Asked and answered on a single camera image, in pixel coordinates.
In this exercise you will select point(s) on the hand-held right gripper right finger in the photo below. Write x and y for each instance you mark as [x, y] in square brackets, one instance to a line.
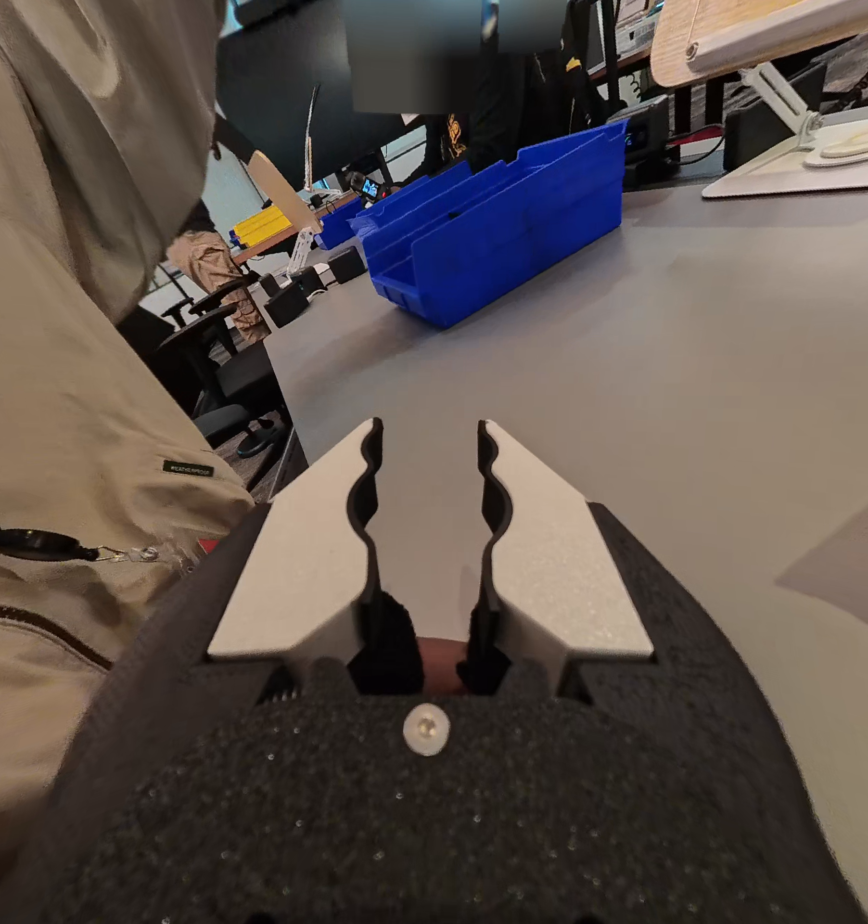
[564, 577]

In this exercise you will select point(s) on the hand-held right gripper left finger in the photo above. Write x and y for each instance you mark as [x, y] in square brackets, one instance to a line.
[297, 570]

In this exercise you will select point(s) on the black office chair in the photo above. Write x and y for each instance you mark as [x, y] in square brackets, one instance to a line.
[214, 292]
[239, 375]

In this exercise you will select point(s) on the black badge reel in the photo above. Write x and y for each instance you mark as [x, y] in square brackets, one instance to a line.
[37, 540]

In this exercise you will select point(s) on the black box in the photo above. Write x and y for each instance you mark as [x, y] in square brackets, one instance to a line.
[347, 264]
[287, 303]
[755, 133]
[308, 280]

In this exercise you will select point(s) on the person in beige jacket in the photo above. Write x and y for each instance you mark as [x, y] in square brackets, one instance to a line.
[59, 397]

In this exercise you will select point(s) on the small blue plastic bin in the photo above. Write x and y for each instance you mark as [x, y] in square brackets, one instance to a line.
[336, 231]

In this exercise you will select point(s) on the stack of yellow bins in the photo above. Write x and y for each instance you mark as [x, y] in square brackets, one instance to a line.
[261, 227]

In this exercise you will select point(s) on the empty blue plastic bin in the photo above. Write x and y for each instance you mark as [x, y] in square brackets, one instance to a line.
[492, 238]

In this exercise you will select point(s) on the light wooden paddle board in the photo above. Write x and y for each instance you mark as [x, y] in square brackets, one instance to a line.
[279, 184]

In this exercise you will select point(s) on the black device with screen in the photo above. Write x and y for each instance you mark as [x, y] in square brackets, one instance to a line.
[367, 186]

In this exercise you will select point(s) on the black mini computer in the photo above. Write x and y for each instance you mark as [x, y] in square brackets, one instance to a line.
[647, 141]

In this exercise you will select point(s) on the white stand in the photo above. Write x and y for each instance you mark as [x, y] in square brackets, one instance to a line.
[766, 173]

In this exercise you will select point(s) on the black monitor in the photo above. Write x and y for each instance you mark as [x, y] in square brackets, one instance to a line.
[282, 86]

